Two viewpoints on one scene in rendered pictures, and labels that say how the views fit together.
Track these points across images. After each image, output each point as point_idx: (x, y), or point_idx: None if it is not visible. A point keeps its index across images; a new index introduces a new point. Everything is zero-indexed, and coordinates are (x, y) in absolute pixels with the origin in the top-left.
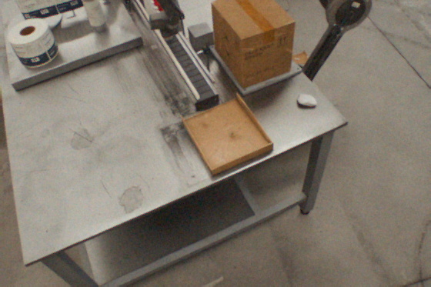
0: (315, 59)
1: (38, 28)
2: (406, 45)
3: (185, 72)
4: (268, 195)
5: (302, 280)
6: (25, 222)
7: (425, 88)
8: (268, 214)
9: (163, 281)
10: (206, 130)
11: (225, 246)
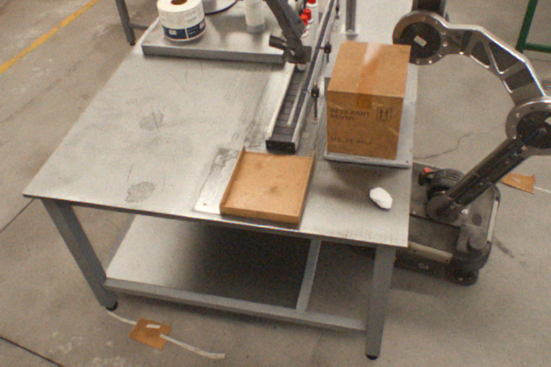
0: (479, 174)
1: (188, 2)
2: None
3: (286, 107)
4: (345, 310)
5: None
6: (52, 162)
7: None
8: (310, 319)
9: (174, 319)
10: (256, 171)
11: (256, 328)
